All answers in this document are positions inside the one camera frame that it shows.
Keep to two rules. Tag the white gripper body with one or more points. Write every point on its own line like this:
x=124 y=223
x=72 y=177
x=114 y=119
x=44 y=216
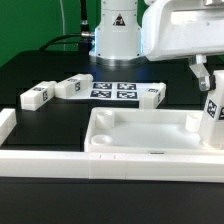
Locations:
x=181 y=28

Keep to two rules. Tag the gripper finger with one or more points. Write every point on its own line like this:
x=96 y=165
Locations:
x=197 y=66

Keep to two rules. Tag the white desk top tray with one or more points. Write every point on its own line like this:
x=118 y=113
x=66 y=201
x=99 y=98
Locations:
x=146 y=131

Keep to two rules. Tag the white marker sheet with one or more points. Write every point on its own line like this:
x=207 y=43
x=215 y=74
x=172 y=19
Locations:
x=114 y=91

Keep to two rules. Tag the white front fence bar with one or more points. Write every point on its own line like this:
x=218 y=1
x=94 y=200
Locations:
x=161 y=167

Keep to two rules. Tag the white left fence block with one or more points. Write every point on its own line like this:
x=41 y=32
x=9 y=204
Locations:
x=7 y=123

